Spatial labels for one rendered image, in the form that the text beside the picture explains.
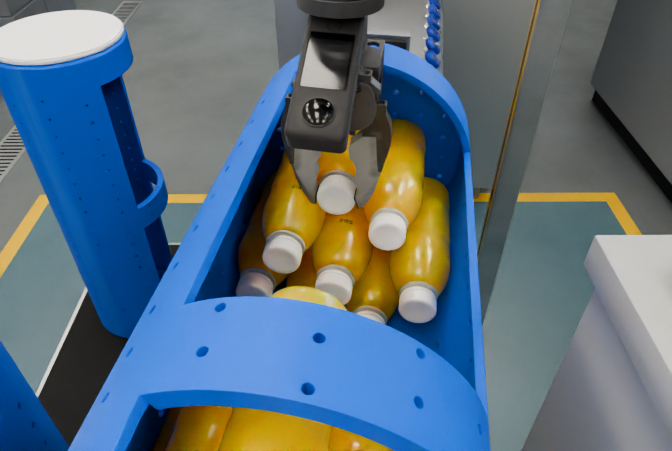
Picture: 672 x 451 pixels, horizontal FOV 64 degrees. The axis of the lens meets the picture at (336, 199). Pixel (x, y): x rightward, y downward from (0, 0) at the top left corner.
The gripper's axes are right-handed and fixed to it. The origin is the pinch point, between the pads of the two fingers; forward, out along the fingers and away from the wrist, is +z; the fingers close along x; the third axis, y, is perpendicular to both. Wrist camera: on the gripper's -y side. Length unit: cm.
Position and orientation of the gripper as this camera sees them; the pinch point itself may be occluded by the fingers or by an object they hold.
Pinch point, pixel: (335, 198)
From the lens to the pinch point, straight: 53.7
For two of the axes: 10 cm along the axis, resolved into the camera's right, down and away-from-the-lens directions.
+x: -9.9, -1.0, 1.2
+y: 1.6, -6.2, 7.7
